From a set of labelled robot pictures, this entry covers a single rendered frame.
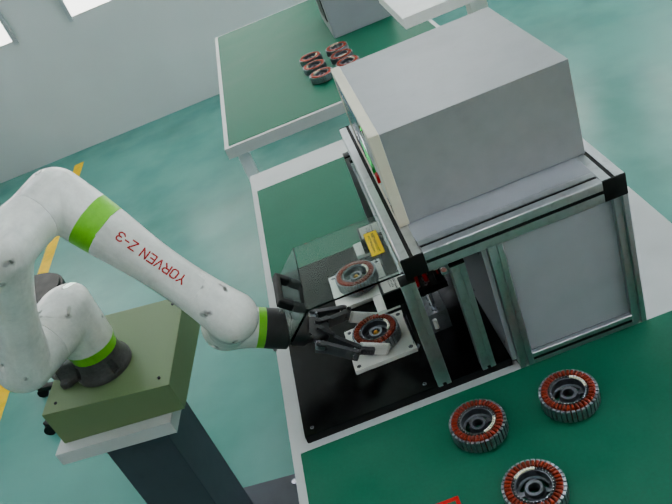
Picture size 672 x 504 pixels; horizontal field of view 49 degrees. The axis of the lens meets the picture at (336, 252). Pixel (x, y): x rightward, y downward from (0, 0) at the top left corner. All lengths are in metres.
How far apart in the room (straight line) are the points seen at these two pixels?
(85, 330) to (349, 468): 0.73
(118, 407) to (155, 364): 0.13
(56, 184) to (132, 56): 4.82
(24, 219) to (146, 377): 0.59
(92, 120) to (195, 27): 1.17
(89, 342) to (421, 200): 0.90
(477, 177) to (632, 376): 0.49
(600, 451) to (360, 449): 0.47
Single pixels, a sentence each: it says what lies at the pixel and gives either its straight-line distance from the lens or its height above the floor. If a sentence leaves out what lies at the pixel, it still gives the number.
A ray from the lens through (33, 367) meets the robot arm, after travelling 1.75.
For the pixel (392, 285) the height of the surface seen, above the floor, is 0.92.
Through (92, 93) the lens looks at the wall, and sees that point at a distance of 6.44.
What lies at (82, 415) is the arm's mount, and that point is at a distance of 1.96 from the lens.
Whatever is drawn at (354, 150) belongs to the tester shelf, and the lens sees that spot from 1.81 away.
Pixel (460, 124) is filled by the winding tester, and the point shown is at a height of 1.27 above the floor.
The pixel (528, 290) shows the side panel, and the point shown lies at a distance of 1.50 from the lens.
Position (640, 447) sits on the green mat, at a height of 0.75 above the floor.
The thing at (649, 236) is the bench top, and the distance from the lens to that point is 1.88.
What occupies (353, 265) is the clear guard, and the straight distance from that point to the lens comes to 1.48.
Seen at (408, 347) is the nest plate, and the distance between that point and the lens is 1.68.
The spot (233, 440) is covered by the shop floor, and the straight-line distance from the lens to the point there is 2.87.
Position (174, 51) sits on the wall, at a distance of 6.28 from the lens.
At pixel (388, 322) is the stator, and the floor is 0.82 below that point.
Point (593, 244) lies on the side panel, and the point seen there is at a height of 0.98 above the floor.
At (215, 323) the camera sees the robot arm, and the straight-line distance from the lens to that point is 1.48.
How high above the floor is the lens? 1.88
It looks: 32 degrees down
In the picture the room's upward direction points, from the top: 23 degrees counter-clockwise
